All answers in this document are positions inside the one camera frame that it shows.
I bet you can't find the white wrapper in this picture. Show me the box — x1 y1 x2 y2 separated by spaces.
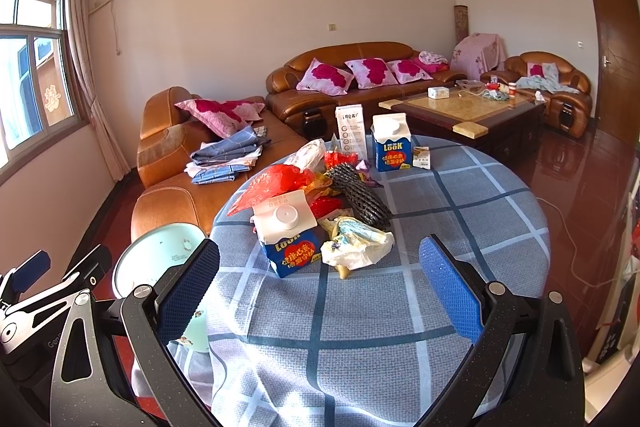
319 216 395 280

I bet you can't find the yellow plastic bag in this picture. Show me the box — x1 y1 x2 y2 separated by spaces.
302 172 342 204

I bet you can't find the clear plastic bag red print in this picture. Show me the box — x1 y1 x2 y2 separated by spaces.
284 139 326 172

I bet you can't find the light blue trash bin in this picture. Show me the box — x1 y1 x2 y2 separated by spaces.
110 221 212 355

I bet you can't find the orange leather chaise sofa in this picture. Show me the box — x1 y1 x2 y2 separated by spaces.
131 87 306 239

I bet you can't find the blue plaid tablecloth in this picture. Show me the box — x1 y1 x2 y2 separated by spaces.
168 136 551 426

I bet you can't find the folded blue plaid bedding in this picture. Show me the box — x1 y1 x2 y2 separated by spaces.
184 126 270 185

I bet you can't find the small paper tag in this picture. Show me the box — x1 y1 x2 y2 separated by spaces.
412 145 432 170

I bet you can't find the red orange plastic bag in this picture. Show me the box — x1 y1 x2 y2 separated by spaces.
228 164 314 216

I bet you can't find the wooden coffee table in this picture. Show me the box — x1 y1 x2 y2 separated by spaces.
378 89 546 164

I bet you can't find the pink red pillow on chaise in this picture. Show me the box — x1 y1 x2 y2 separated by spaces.
175 98 266 139

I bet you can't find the small white box on table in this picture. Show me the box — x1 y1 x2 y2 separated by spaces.
426 87 450 100

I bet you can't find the tall white blue carton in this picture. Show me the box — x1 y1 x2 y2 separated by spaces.
335 104 368 160

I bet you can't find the brown leather armchair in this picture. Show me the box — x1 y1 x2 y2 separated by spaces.
480 51 593 139

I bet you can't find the pink red cushion right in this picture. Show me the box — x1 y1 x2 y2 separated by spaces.
387 58 433 84

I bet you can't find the pink red cushion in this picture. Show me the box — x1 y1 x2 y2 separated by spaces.
296 58 354 96
387 58 433 84
345 57 397 90

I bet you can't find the pink cloth covered object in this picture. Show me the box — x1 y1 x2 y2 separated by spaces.
449 32 506 80

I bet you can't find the pink red cushion middle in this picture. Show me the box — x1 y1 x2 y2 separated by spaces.
345 57 397 90

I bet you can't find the brown leather three-seat sofa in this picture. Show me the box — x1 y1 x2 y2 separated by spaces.
264 41 468 130

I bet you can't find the pink red cushion left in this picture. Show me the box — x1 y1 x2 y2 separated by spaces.
296 58 354 96

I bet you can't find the pink curtain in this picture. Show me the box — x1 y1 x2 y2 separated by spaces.
64 0 130 182

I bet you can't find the brown wooden door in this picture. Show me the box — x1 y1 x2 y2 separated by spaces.
592 0 639 147

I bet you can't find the window with frame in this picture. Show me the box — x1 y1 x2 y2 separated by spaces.
1 0 88 181

